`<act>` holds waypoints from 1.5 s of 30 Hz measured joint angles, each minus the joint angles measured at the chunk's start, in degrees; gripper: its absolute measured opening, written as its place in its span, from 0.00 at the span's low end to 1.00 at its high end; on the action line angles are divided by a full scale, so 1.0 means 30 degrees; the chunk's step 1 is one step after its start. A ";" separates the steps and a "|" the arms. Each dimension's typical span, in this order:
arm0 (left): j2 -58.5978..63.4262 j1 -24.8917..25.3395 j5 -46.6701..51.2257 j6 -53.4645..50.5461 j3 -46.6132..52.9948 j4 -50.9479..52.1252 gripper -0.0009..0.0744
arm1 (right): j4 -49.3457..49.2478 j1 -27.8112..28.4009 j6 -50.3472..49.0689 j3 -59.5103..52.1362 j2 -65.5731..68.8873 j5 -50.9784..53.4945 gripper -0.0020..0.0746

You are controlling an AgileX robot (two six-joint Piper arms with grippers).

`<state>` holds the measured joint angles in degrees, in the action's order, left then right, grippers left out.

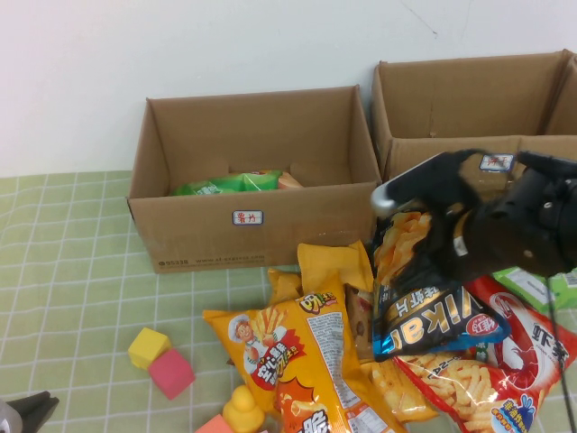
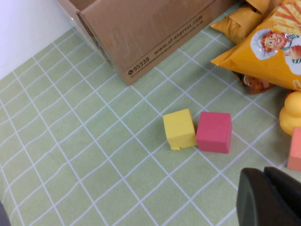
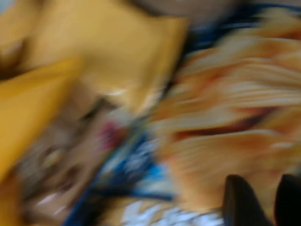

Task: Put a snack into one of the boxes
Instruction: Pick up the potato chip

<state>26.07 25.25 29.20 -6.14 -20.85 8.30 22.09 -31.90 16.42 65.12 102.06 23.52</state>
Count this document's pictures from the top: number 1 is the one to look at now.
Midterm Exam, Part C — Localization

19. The yellow cracker print packet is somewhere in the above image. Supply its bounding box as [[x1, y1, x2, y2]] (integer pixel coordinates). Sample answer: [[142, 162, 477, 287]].
[[360, 358, 439, 423]]

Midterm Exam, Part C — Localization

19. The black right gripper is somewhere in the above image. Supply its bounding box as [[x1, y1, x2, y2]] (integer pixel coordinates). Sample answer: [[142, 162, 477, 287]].
[[391, 180, 569, 290]]

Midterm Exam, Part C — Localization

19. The yellow snack packet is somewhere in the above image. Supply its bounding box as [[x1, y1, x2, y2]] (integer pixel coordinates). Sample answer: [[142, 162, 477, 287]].
[[297, 240, 376, 299], [268, 267, 304, 309]]

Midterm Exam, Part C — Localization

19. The yellow foam cube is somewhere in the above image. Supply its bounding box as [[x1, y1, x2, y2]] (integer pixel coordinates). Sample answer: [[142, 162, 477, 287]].
[[128, 327, 174, 372]]

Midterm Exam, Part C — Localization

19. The taped cardboard box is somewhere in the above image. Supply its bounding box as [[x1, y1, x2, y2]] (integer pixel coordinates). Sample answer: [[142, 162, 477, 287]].
[[371, 48, 577, 236]]

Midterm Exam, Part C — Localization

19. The pink foam cube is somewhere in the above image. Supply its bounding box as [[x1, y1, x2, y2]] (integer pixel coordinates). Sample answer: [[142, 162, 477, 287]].
[[148, 346, 197, 401]]

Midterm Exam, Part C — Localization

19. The yellow toy duck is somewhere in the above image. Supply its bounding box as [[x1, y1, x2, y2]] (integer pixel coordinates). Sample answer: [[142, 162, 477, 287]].
[[222, 383, 265, 433]]

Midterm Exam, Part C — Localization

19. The big orange fries snack bag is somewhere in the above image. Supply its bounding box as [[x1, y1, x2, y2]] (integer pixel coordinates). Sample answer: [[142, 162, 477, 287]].
[[201, 291, 408, 433]]

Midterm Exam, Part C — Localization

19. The green checked tablecloth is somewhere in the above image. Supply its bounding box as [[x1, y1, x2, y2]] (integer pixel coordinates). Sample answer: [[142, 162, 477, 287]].
[[0, 170, 577, 433]]

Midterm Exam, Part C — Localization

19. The red prawn cracker bag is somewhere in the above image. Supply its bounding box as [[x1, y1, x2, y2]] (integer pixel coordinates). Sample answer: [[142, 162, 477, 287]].
[[393, 273, 577, 433]]

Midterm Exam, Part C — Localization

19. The blue black shrimp chips bag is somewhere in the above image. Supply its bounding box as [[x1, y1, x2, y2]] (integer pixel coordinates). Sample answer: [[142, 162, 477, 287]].
[[370, 209, 511, 363]]

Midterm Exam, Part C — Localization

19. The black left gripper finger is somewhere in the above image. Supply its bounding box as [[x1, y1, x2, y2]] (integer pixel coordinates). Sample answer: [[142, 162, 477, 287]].
[[9, 391, 51, 414], [21, 396, 60, 432]]

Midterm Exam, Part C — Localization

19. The thin black cable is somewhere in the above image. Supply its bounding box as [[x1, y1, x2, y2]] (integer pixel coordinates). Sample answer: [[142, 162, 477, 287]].
[[543, 272, 577, 432]]

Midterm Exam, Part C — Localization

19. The brown snack packet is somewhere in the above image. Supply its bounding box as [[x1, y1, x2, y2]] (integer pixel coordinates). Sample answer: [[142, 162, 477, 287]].
[[344, 283, 376, 363]]

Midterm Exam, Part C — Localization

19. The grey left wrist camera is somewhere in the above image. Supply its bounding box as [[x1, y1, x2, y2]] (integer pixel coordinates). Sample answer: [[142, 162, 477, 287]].
[[0, 399, 24, 433]]

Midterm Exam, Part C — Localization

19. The coral pink foam block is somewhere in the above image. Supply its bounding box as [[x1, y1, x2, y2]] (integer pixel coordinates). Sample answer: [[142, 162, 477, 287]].
[[195, 413, 239, 433]]

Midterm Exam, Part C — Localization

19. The green snack bag with barcode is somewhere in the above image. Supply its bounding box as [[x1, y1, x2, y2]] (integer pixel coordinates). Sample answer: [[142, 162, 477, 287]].
[[490, 265, 577, 313]]

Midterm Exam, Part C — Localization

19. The cardboard box with printed address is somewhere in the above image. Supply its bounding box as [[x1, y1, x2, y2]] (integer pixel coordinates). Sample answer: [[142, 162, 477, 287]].
[[125, 85, 384, 274]]

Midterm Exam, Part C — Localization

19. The green cucumber chips bag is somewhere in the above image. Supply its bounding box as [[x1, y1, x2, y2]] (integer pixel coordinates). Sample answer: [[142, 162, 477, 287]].
[[169, 167, 306, 198]]

